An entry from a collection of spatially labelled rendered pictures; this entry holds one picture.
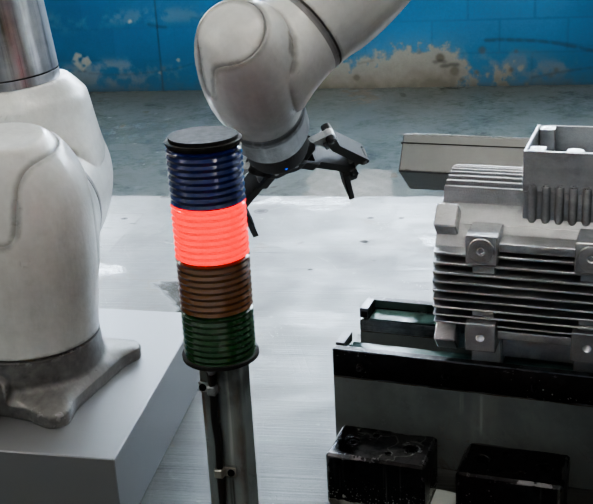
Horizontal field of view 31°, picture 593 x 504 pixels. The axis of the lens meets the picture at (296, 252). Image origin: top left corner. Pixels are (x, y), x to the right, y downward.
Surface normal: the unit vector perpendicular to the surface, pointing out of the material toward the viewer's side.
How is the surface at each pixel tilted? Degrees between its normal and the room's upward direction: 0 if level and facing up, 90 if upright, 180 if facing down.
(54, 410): 13
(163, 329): 2
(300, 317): 0
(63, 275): 90
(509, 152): 55
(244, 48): 68
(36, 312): 94
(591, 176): 90
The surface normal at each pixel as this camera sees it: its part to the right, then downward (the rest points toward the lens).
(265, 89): 0.41, 0.71
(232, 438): -0.33, 0.35
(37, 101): 0.30, -0.34
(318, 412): -0.05, -0.93
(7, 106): -0.10, -0.26
